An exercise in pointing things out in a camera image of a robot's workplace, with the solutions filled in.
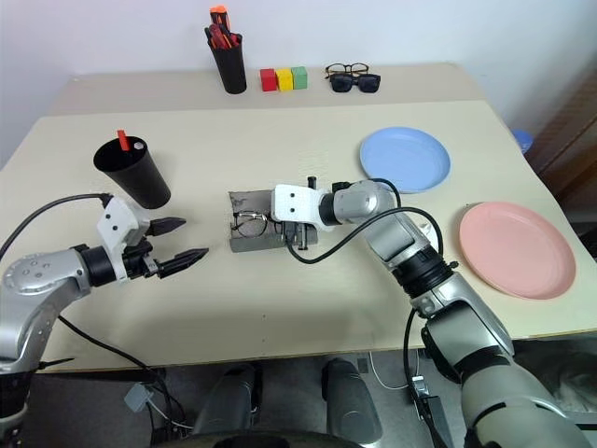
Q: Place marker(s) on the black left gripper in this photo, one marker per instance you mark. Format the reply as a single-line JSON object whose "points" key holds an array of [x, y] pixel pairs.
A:
{"points": [[140, 263]]}

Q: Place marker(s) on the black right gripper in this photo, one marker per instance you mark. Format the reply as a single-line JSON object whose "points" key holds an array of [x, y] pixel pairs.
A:
{"points": [[291, 227]]}

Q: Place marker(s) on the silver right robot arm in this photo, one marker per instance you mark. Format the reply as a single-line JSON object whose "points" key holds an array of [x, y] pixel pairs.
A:
{"points": [[466, 326]]}

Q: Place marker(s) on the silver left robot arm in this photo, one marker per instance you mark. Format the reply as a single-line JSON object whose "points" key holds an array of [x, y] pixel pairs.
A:
{"points": [[32, 280]]}

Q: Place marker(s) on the thin black-framed glasses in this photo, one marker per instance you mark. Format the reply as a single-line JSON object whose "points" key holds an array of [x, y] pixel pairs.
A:
{"points": [[252, 227]]}

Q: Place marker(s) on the grey open glasses case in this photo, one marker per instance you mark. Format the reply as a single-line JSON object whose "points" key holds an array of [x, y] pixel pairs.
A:
{"points": [[252, 245]]}

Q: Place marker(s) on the wide black cup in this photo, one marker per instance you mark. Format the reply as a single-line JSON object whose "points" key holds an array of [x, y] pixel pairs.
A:
{"points": [[140, 182]]}

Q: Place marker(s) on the brown-framed glasses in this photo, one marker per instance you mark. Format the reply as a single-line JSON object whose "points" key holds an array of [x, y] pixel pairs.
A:
{"points": [[347, 68]]}

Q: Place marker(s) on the tall narrow black cup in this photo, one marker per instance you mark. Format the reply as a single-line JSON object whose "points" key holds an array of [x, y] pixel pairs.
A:
{"points": [[231, 70]]}

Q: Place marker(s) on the blue plate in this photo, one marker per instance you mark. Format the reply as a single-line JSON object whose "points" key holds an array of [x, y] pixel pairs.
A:
{"points": [[403, 158]]}

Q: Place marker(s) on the red marker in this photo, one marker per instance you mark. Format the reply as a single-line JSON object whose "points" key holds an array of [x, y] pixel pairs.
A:
{"points": [[123, 140], [217, 36]]}

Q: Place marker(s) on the yellow wooden block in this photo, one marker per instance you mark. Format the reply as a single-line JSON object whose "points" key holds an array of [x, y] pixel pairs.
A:
{"points": [[284, 80]]}

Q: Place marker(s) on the black sunglasses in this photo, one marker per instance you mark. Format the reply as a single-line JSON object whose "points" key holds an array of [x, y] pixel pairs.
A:
{"points": [[342, 84]]}

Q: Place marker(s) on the green wooden block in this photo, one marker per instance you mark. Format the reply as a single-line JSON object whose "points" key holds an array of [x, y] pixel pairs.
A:
{"points": [[300, 78]]}

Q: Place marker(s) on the red wooden block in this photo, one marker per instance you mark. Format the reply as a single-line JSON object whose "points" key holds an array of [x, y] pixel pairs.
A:
{"points": [[268, 80]]}

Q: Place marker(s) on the grey power adapter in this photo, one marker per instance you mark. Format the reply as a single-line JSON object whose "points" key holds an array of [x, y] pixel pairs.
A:
{"points": [[138, 396]]}

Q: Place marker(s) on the dark rounded grey shape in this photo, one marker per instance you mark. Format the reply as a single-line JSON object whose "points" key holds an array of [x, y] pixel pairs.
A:
{"points": [[350, 401], [224, 401]]}

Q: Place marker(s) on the pink plate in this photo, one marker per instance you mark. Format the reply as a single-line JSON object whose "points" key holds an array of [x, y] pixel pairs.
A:
{"points": [[515, 249]]}

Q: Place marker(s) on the black marker with orange cap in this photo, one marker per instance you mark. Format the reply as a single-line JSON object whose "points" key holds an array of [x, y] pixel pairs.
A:
{"points": [[218, 14]]}

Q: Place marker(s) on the blue round stool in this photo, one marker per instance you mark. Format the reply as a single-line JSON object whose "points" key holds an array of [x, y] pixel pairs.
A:
{"points": [[522, 140]]}

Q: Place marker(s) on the brown wooden cabinet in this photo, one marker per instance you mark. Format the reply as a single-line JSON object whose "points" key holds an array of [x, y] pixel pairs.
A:
{"points": [[569, 154]]}

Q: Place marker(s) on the clear plastic bag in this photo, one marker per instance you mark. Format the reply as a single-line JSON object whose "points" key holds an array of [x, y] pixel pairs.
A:
{"points": [[564, 373]]}

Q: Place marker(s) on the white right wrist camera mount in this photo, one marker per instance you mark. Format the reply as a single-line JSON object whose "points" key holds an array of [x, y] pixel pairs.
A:
{"points": [[294, 205]]}

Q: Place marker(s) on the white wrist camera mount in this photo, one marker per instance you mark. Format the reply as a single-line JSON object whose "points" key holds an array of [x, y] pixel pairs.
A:
{"points": [[114, 226], [294, 205]]}

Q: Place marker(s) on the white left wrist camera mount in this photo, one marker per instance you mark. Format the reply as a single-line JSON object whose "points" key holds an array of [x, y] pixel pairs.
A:
{"points": [[114, 226]]}

